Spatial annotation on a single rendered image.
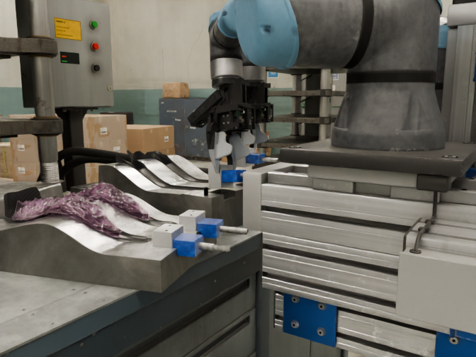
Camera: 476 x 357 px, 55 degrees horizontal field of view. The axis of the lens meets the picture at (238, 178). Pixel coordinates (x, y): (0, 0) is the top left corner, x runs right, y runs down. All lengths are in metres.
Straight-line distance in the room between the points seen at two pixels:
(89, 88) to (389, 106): 1.41
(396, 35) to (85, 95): 1.40
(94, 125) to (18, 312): 4.25
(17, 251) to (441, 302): 0.68
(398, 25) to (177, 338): 0.71
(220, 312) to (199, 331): 0.08
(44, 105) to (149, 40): 7.99
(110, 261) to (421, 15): 0.57
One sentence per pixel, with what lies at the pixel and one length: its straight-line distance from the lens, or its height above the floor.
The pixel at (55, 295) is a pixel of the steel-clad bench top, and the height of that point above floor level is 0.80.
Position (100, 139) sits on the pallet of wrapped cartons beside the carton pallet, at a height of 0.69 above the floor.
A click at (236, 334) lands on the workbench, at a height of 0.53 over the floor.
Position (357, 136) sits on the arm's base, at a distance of 0.61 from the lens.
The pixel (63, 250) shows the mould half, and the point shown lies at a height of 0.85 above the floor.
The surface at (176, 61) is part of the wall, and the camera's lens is 9.08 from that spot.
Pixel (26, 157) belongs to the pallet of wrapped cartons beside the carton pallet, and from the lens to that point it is 5.58.
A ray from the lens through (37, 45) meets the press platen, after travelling 1.58.
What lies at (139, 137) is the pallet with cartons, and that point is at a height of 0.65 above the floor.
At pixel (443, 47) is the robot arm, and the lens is 1.10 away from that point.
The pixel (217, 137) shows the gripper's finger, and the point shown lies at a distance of 1.03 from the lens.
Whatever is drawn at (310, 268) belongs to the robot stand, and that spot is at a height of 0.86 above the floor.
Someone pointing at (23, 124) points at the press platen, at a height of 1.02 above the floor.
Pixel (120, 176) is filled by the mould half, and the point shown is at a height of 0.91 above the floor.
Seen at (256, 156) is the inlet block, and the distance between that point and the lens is 1.32.
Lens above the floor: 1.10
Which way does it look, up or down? 10 degrees down
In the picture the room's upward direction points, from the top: straight up
